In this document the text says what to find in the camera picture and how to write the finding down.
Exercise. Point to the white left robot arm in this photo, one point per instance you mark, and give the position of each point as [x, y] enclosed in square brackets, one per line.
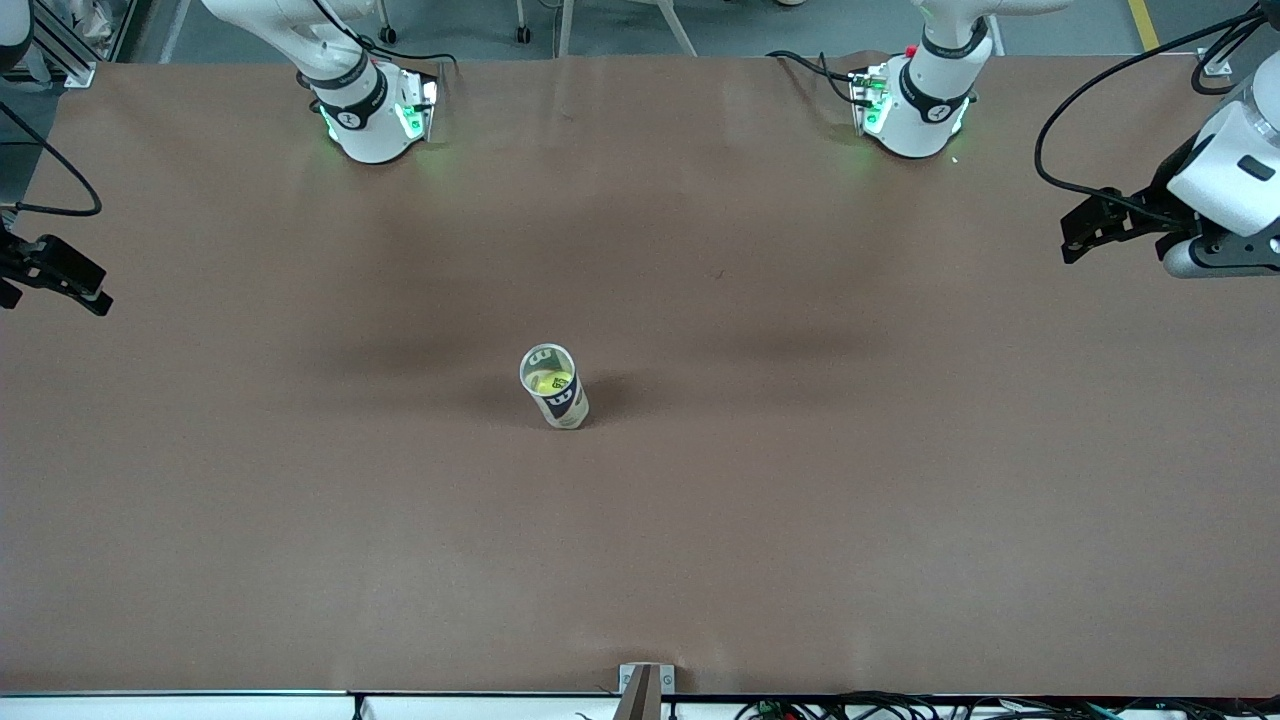
[930, 100]

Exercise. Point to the brown table cover sheet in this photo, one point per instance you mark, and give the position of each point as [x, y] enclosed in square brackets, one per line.
[640, 550]

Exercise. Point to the metal table edge bracket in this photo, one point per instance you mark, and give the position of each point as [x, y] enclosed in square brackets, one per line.
[669, 680]

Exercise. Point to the yellow-green tennis ball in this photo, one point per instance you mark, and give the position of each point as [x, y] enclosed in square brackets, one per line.
[553, 382]

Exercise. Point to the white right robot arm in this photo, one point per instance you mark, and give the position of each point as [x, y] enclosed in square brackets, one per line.
[350, 100]

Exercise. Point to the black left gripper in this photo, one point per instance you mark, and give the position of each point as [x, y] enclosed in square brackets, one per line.
[1152, 210]

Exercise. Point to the white table edge rail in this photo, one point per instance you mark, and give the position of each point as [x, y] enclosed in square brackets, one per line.
[200, 706]

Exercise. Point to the white tennis ball can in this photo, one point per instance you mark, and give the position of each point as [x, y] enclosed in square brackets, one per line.
[565, 405]

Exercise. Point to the aluminium frame profile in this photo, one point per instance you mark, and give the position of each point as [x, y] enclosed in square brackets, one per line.
[1215, 62]
[60, 50]

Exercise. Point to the white stand legs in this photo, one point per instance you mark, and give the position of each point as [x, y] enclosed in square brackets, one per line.
[566, 30]

